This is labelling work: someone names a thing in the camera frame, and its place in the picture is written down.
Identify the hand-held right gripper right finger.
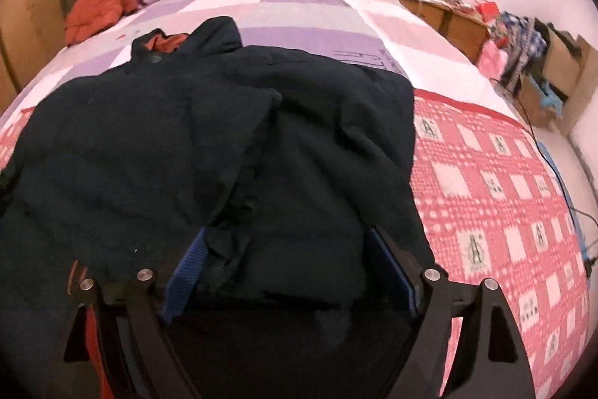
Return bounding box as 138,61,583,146
364,227,536,399

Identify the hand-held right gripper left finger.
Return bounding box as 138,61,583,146
63,224,209,399

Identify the dark navy padded jacket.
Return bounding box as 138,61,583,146
0,16,451,399

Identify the plaid clothes pile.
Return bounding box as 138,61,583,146
490,11,549,93

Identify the red patterned blanket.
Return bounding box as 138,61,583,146
0,88,594,399

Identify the blue floor mat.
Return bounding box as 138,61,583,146
535,139,589,269

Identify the pink bag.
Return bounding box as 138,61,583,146
477,39,510,82

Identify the wooden nightstand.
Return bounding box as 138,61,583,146
392,0,491,63

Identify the cardboard box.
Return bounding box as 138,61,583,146
514,22,598,138

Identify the red gift box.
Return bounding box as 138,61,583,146
474,0,498,23

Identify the wooden wardrobe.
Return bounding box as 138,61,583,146
0,0,68,110

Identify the black charger cable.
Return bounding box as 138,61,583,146
567,205,598,278

